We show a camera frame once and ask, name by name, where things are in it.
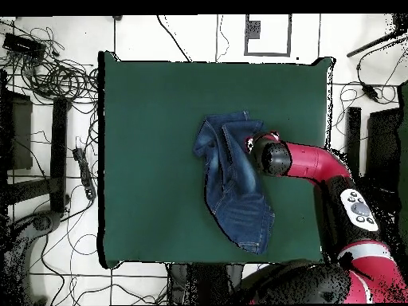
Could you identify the blue denim jeans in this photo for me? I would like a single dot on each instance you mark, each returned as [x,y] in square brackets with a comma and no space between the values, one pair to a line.
[236,191]

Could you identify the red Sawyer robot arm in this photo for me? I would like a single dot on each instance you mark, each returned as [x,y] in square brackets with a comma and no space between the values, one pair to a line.
[312,162]

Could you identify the dark flat panel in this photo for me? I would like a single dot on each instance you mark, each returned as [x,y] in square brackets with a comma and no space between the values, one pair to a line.
[384,143]
[20,134]

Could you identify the small grey square tag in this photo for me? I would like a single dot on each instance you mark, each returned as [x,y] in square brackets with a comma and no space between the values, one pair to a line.
[253,30]

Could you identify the black power adapter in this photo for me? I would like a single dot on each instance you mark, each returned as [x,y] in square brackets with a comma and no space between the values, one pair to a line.
[369,91]

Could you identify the dark green table cloth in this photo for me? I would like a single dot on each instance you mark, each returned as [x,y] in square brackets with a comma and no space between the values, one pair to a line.
[143,95]

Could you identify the green cloth sheet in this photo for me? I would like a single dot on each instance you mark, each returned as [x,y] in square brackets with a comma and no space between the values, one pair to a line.
[404,143]

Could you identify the black tripod rod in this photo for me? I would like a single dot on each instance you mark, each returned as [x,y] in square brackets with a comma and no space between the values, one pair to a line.
[373,43]

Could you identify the black power strip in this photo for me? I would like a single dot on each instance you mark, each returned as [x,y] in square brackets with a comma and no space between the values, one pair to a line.
[85,173]

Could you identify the grey wheeled chair base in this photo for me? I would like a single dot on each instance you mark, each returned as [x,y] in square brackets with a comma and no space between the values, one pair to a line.
[41,221]

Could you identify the black electronics box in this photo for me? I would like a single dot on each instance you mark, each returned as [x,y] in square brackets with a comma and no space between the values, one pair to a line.
[22,44]

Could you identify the grey square floor frame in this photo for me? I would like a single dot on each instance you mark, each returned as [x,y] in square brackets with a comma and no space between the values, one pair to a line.
[267,54]

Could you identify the black metal stand frame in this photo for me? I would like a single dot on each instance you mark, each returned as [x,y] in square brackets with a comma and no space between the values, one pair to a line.
[353,134]
[59,153]

